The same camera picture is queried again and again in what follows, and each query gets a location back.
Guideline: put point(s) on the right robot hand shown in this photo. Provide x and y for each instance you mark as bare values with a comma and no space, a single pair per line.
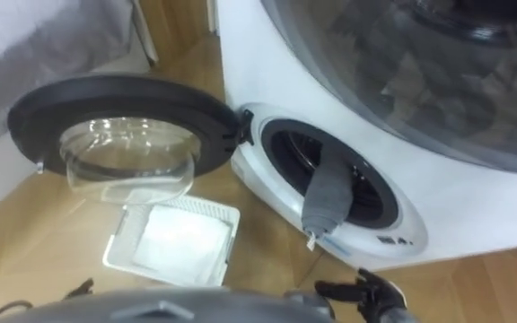
377,294

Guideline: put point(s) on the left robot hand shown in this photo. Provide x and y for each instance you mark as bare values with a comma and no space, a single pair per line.
81,289

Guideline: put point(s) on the white furniture leg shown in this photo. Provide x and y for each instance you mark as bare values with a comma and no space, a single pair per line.
144,31

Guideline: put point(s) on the grey bed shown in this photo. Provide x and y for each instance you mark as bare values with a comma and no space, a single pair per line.
38,54

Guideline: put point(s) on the white cloth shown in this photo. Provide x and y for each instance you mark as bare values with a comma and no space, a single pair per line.
182,242

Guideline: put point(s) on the white washing machine tower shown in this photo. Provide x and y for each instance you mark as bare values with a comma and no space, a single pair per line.
442,197

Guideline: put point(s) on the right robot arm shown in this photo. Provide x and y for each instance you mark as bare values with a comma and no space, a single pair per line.
397,316

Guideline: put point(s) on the robot body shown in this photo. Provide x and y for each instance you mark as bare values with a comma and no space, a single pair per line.
164,309

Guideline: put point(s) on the black round washer door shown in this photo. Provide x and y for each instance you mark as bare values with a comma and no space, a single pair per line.
106,96

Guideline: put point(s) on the grey towel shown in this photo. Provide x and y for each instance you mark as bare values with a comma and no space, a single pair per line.
328,197

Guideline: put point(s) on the white plastic laundry basket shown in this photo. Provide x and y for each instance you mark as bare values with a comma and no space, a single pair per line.
121,251

